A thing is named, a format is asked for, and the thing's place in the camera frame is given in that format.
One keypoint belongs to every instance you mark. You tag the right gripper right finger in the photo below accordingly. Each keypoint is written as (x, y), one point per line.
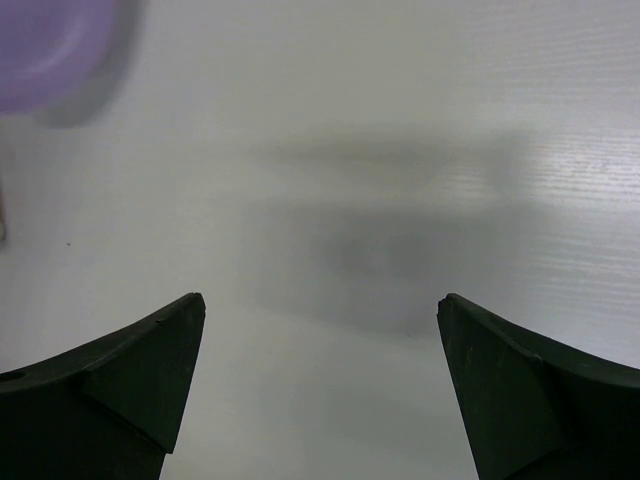
(535, 408)

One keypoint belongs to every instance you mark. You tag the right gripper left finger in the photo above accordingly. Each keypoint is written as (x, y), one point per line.
(109, 409)

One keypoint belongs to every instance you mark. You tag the purple plate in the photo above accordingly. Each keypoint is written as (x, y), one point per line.
(49, 48)

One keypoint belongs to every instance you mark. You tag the cream drip tray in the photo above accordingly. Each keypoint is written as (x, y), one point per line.
(3, 223)

